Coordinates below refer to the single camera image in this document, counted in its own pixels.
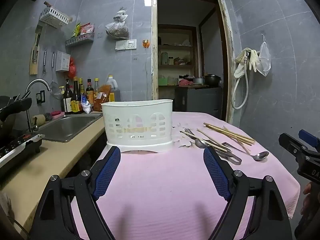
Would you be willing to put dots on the dark cabinet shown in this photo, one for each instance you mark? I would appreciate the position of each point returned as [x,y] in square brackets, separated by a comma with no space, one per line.
[197,100]

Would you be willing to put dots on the wooden knife holder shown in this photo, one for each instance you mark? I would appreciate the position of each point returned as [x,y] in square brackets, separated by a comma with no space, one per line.
[33,65]

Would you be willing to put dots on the red snack packet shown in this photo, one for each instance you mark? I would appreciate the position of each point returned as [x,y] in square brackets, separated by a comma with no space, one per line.
[87,28]

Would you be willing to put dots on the dark bottle red label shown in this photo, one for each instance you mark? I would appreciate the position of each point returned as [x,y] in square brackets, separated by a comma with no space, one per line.
[90,92]

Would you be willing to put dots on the beige kitchen counter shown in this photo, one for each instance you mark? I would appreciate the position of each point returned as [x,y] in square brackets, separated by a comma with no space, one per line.
[50,160]

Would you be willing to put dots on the metal fork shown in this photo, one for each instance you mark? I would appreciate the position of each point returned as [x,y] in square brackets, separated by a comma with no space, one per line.
[191,133]

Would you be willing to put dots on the hanging mesh strainer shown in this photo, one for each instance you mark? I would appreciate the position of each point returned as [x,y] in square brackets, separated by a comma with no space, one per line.
[56,88]

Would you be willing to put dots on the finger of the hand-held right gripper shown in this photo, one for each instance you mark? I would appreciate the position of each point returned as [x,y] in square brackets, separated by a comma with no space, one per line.
[308,136]
[293,146]

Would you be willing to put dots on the grey wall shelf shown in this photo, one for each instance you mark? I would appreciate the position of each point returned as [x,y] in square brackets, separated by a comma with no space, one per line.
[80,39]

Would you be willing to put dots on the hanging white mesh bag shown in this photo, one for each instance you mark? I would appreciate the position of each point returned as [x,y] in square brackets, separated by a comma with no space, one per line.
[264,60]

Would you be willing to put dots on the hanging clear plastic bag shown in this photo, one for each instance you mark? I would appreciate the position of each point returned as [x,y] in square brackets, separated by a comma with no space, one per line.
[117,28]

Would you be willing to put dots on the tall dark sauce bottle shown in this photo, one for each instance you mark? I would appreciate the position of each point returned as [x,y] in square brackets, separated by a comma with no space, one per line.
[75,100]

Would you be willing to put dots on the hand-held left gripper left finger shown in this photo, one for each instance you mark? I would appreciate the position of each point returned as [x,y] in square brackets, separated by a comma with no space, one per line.
[107,170]

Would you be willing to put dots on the black wok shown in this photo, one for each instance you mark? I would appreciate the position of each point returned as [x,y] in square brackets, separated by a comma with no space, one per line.
[12,110]

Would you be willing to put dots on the orange spice bag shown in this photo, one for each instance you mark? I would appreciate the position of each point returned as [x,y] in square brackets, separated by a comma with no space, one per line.
[101,97]

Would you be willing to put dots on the black wall outlet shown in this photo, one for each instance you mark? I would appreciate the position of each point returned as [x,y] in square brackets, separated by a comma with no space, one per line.
[40,97]

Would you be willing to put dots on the curved steel faucet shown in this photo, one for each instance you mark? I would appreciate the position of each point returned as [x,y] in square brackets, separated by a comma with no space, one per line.
[32,82]

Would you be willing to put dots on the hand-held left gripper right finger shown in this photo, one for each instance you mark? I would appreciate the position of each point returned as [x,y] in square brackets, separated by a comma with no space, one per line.
[217,175]

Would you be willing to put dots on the yellow pump dispenser bottle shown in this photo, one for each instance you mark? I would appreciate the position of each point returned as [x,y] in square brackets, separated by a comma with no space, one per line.
[62,100]

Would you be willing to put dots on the beige loofah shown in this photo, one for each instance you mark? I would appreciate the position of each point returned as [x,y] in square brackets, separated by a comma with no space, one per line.
[38,120]

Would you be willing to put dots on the wooden storage shelf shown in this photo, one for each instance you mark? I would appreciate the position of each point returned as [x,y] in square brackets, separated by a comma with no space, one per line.
[175,47]

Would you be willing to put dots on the white wall box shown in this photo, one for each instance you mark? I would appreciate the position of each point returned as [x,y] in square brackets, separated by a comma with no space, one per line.
[62,61]

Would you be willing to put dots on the dark bottle white label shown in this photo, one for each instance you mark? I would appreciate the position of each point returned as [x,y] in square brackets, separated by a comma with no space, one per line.
[68,102]

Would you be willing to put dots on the white wall switch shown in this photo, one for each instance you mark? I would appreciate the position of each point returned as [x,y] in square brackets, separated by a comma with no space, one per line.
[120,45]

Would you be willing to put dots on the hanging metal peeler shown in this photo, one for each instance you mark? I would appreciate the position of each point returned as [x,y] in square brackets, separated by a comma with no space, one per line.
[44,61]

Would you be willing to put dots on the white rubber gloves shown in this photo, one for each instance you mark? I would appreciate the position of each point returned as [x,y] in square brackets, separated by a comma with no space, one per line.
[252,58]

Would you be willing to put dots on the white wall basket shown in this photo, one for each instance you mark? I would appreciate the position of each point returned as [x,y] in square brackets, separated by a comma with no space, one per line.
[53,17]

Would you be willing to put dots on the steel wool scrubber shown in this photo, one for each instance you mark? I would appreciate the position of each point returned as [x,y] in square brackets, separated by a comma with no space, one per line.
[48,116]

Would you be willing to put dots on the dark bottle yellow cap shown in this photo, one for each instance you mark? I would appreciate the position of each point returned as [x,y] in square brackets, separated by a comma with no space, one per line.
[81,86]

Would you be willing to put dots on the black induction cooker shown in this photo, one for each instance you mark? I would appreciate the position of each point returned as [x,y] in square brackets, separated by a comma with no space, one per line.
[15,147]

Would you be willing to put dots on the metal utensil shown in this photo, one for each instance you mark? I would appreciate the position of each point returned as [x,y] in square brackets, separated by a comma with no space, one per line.
[233,160]

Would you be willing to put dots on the white power socket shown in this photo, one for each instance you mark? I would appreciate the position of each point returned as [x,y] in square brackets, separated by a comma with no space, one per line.
[131,44]

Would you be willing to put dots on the white blue salt bag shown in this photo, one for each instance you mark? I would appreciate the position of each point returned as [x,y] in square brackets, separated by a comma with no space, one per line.
[87,106]

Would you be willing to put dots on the green snack packet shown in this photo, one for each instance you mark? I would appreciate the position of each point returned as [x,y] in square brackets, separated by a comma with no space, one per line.
[76,31]

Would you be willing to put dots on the clear bottle yellow cap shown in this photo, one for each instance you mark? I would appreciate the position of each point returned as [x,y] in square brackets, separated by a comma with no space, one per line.
[96,87]

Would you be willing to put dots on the pink tablecloth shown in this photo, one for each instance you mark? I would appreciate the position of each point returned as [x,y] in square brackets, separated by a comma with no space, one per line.
[162,185]

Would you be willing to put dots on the red plastic bag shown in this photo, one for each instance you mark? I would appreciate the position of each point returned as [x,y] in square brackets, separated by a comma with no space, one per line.
[72,68]

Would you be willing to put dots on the person's right hand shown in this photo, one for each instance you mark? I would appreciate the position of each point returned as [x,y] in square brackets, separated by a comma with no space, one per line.
[307,197]

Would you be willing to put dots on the metal cooking pot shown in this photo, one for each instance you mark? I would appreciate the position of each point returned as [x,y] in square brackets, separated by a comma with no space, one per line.
[198,80]

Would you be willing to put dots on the black cooking pot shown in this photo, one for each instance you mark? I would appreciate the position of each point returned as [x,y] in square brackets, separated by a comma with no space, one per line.
[212,80]

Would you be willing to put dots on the orange wall hook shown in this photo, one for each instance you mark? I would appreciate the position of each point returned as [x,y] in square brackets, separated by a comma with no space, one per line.
[146,43]

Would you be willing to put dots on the white plastic utensil basket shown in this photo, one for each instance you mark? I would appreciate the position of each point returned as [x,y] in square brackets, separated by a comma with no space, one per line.
[137,115]

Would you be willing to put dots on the steel kitchen sink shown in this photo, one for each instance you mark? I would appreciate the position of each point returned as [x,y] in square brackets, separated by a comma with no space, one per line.
[67,127]

